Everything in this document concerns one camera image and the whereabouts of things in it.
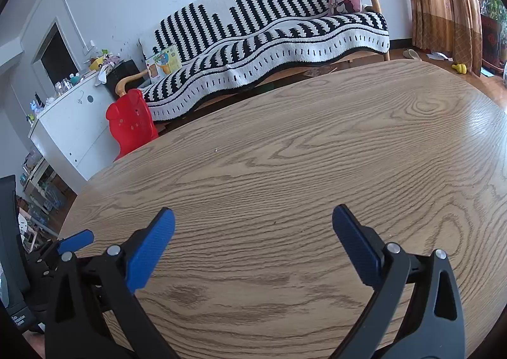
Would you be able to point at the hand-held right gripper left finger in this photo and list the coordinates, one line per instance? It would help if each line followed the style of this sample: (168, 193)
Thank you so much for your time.
(150, 248)

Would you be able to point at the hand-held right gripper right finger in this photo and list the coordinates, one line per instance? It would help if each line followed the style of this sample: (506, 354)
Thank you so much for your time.
(356, 244)

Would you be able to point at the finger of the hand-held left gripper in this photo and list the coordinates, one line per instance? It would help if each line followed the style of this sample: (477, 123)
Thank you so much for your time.
(77, 241)

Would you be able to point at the white stool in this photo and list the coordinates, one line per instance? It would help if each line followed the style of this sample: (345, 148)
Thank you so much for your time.
(24, 224)

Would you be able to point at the white shelf rack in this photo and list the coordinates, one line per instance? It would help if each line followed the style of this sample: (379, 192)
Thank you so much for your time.
(39, 185)

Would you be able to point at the white cabinet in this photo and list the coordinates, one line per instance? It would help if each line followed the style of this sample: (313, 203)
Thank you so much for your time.
(75, 129)

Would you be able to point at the red plastic child chair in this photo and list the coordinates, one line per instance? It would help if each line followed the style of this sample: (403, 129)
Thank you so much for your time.
(130, 125)

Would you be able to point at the black box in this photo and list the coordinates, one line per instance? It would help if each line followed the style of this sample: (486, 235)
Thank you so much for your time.
(122, 72)

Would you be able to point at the clutter of small items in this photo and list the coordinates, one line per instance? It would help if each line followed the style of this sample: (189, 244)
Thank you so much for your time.
(95, 64)

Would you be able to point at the colourful picture book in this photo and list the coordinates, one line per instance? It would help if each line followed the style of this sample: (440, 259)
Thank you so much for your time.
(163, 62)

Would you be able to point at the beige slipper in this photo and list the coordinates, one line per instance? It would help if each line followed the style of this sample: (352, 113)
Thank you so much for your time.
(412, 54)

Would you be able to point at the yellow toy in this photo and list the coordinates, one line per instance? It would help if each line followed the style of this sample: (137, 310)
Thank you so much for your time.
(459, 67)

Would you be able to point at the white paper scrap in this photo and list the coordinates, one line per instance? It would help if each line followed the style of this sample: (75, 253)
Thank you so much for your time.
(437, 55)

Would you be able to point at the black white striped sofa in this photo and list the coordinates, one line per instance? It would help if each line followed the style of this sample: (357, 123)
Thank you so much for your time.
(277, 34)

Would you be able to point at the brown patterned curtain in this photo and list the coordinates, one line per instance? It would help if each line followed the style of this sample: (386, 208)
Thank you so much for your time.
(439, 6)

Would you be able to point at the dark framed wall opening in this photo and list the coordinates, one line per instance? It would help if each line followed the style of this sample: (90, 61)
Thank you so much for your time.
(59, 54)

